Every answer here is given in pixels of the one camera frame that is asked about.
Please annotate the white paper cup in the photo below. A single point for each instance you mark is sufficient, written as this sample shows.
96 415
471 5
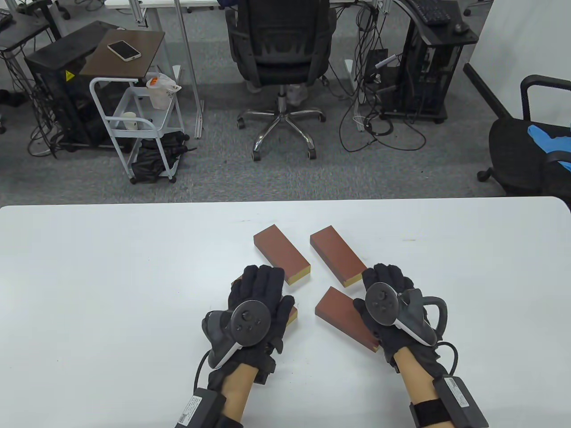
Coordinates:
129 121

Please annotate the grey VR controller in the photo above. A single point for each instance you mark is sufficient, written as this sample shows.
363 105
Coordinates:
250 321
381 303

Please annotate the black mesh office chair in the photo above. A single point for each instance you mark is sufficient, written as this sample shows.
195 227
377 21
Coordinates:
281 49

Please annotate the white desk foot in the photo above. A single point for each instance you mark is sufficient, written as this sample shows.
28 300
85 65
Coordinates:
351 71

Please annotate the black keyboard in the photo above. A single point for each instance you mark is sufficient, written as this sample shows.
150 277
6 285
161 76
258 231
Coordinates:
430 12

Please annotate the person's left forearm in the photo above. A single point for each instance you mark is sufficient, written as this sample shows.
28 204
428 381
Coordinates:
238 390

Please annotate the person's right forearm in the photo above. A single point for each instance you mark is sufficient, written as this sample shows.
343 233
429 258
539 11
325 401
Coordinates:
417 383

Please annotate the black computer stand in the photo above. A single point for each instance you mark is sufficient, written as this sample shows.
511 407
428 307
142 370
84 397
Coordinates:
424 80

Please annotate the black wrist battery pack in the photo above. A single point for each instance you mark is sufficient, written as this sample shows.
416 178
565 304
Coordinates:
461 401
200 408

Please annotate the brown storage box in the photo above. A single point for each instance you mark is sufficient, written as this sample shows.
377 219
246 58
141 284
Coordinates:
292 315
334 252
341 314
279 252

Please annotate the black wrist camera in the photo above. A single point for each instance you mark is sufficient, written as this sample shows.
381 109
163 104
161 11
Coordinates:
266 370

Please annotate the black computer mouse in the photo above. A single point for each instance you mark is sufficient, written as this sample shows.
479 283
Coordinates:
461 28

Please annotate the black fabric office chair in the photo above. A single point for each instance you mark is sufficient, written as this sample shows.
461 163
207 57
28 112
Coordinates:
513 151

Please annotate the black bag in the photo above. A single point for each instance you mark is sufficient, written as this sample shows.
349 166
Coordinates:
149 162

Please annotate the white smartphone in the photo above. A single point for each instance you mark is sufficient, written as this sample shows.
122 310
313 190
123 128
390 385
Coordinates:
124 50

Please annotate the white rolling cart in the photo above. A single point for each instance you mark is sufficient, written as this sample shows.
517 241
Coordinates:
134 102

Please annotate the person's right hand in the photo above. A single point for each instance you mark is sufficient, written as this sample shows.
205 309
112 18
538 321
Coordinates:
392 274

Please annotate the black desk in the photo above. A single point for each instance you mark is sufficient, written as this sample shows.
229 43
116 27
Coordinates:
26 29

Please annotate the white plastic bag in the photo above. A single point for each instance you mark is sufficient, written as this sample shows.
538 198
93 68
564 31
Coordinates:
158 96

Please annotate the black computer case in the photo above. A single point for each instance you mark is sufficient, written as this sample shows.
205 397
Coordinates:
53 67

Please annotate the person's left hand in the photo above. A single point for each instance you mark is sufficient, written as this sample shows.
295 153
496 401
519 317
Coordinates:
261 285

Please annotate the black floor box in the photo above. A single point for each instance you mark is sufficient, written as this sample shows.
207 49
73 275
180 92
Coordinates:
376 60

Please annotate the blue cloth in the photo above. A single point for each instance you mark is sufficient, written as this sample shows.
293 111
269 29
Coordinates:
548 142

